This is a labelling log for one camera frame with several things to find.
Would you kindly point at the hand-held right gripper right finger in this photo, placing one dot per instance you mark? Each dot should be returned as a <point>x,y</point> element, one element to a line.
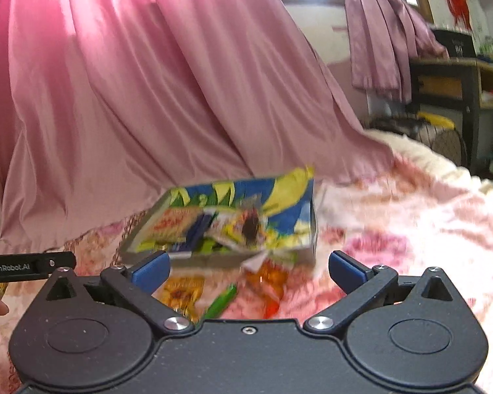
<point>347,273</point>

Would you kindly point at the floral blanket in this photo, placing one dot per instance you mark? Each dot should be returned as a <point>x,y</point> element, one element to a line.
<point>394,238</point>

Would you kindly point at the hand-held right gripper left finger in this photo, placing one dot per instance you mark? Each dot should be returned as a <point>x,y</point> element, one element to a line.
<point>150,273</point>

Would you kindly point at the dark woven bag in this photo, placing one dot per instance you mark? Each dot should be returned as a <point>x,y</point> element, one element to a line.
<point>398,125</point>

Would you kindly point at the black box with white print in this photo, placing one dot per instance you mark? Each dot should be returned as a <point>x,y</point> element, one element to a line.
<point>454,43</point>

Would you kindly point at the beige cracker packet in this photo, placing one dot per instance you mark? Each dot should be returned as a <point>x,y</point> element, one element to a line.
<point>174,221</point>

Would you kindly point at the gold orange snack packet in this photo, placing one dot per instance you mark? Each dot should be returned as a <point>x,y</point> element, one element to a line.
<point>183,293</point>

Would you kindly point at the grey metal tray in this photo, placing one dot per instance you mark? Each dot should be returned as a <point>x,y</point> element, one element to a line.
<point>230,260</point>

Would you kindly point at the white red snack packet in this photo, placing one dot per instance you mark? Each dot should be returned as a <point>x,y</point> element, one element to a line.
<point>242,225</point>

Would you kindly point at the yellow plastic bag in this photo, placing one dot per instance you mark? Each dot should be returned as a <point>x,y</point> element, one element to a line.
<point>435,119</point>

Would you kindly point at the dark blue snack box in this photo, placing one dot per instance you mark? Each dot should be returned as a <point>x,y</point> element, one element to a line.
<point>193,234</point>

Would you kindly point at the green stick snack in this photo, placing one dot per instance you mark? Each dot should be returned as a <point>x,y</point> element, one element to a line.
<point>220,301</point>

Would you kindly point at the yellow blue printed cloth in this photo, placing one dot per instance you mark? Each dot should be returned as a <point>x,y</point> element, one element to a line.
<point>287,201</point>

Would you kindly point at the wooden desk with black frame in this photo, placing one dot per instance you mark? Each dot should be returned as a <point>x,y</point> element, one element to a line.
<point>472,82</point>

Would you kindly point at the mauve tied curtain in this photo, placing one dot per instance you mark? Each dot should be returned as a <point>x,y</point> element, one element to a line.
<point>386,41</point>

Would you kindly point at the large pink curtain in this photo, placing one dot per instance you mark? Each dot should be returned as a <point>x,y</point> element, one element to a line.
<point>148,90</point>

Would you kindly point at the white green snack packet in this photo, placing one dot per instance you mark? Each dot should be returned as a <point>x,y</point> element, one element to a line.
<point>271,260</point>

